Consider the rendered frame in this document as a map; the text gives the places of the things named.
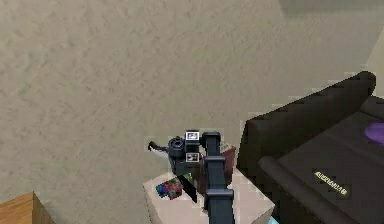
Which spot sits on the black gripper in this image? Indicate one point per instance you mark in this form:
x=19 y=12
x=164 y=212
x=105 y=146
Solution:
x=176 y=145

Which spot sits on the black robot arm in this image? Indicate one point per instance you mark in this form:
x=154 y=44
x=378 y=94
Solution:
x=218 y=180

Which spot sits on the multicoloured block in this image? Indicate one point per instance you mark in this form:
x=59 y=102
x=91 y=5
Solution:
x=170 y=188

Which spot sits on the white square stand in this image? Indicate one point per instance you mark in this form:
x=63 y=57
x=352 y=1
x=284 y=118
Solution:
x=246 y=200

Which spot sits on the black flat slab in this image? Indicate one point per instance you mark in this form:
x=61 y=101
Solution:
x=188 y=188

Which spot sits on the dark red box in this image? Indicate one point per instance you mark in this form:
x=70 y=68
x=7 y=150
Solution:
x=228 y=161

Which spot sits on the light blue object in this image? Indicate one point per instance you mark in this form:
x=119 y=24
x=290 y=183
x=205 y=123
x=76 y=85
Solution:
x=273 y=220

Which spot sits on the black sofa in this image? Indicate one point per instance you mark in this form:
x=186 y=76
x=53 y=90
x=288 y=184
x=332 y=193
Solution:
x=300 y=140

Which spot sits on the brown wooden cupboard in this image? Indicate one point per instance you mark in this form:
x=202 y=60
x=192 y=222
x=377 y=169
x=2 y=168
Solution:
x=20 y=210

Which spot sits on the yellow-green remote control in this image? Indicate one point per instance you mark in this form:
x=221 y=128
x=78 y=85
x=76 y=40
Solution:
x=330 y=182

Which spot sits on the purple cushion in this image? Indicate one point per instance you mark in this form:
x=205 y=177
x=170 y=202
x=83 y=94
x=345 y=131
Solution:
x=376 y=134

